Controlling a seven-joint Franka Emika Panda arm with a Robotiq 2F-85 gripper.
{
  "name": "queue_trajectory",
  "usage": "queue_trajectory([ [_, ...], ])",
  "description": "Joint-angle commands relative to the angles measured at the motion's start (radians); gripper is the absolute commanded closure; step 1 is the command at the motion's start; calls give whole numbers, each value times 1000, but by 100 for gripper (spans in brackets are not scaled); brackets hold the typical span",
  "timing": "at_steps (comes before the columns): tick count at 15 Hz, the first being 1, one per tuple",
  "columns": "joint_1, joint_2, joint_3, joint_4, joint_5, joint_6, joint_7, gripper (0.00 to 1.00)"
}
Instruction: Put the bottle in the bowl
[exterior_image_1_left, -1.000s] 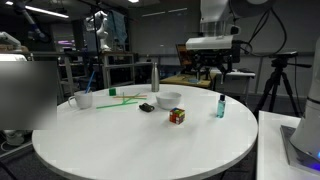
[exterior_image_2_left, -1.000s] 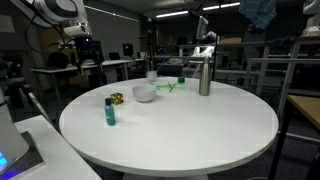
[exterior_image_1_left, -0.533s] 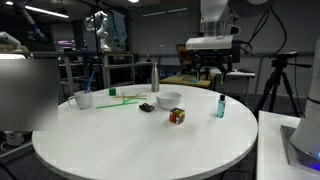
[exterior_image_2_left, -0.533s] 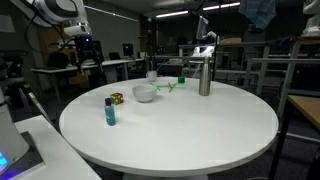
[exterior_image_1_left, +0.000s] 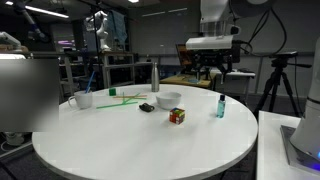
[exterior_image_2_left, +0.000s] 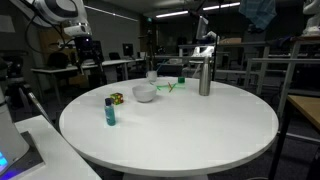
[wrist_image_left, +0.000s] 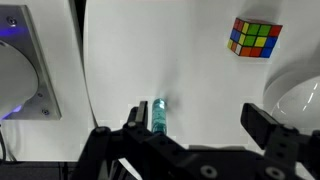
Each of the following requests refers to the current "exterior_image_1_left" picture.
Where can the ceiling light strip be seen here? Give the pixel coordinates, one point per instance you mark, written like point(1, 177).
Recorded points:
point(40, 10)

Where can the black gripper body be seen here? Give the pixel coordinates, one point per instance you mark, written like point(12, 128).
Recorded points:
point(215, 59)

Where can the blue straw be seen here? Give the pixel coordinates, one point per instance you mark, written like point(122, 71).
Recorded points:
point(89, 82)

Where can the steel water bottle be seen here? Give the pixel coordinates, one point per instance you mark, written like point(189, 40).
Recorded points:
point(155, 78)

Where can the orange stick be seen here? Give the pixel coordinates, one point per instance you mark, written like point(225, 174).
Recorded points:
point(130, 96)

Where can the multicoloured puzzle cube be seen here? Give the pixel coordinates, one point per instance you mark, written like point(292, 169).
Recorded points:
point(177, 115)

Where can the black camera on tripod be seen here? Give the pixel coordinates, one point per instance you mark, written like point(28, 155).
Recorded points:
point(283, 54)

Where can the small blue liquid bottle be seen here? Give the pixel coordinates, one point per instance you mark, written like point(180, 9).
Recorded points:
point(220, 108)

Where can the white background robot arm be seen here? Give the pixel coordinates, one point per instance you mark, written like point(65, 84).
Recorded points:
point(102, 30)

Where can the computer monitor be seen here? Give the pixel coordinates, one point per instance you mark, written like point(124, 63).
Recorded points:
point(183, 55)

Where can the black tripod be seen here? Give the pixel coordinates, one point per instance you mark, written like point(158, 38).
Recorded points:
point(276, 90)

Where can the white round floor device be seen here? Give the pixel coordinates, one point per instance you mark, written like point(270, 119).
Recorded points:
point(15, 138)

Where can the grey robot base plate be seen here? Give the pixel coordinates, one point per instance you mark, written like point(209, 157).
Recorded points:
point(296, 150)

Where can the short green stick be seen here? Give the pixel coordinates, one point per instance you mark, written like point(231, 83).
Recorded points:
point(131, 98)

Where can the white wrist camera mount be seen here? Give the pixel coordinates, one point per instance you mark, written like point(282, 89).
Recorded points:
point(210, 42)

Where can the teal hanging cloth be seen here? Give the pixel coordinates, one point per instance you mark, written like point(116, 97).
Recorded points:
point(118, 26)

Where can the white mug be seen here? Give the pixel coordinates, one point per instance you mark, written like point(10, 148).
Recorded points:
point(82, 100)

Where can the metal shelf rack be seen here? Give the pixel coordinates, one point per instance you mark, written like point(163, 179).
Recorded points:
point(118, 68)

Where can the long green stick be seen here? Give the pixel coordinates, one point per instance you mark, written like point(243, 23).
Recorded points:
point(116, 105)

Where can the small green block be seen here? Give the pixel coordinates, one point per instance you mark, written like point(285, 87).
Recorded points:
point(112, 91)

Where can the white bowl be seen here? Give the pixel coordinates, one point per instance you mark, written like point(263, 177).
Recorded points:
point(168, 100)

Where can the white desk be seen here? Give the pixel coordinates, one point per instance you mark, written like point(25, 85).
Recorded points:
point(238, 75)

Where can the wooden desk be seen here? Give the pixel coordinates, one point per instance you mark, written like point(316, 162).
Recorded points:
point(186, 80)

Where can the small black clip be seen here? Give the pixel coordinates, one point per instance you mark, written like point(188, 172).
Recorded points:
point(146, 107)

